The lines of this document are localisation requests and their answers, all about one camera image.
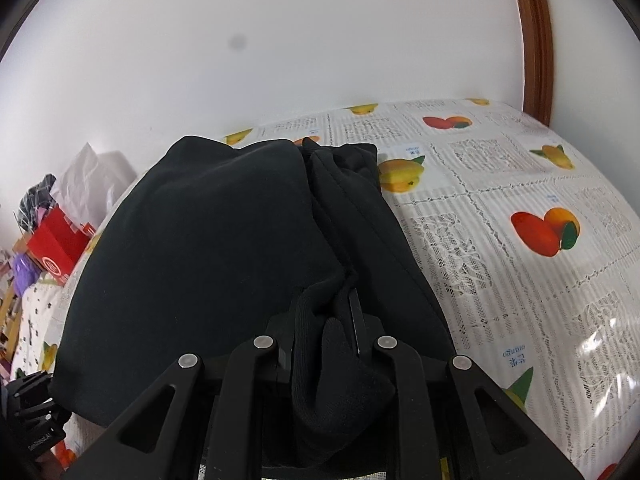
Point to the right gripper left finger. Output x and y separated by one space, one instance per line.
254 432

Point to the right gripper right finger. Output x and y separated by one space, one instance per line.
409 435

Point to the black sweatshirt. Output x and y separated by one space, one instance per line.
214 242

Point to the white black dotted quilt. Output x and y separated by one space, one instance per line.
44 306

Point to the purple plush item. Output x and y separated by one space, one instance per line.
25 273

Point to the plaid grey cloth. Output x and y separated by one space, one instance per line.
36 204

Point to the fruit print tablecloth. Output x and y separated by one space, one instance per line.
532 256

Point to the brown wooden door frame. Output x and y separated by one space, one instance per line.
538 52

